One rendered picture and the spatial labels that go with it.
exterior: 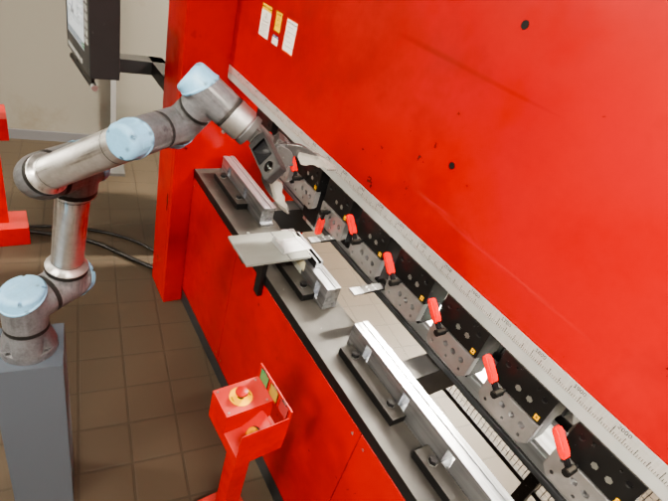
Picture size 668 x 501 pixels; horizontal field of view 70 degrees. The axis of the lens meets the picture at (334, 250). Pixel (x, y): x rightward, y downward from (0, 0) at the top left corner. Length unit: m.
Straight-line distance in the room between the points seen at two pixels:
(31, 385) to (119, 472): 0.75
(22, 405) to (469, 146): 1.48
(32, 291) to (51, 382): 0.31
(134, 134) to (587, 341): 0.94
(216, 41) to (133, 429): 1.75
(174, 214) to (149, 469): 1.21
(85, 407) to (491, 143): 2.06
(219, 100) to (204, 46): 1.31
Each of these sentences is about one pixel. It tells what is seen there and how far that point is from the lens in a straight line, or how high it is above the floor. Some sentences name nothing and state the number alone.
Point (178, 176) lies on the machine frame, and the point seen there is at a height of 0.83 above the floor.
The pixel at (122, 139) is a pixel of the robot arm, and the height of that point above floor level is 1.60.
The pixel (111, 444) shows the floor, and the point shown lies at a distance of 2.40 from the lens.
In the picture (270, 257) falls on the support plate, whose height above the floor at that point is 1.00.
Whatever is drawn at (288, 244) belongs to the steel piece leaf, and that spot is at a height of 1.00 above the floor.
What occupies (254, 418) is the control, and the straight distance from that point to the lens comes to 1.58.
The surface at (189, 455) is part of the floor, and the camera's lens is 2.36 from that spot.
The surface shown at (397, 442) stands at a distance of 1.48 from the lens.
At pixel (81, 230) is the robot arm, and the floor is 1.17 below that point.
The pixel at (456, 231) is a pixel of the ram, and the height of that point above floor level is 1.49.
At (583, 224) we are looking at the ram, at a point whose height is 1.68.
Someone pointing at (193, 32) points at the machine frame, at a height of 1.51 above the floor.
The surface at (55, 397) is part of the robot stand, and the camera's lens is 1.76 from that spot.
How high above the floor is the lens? 2.00
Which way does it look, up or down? 33 degrees down
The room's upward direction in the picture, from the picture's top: 17 degrees clockwise
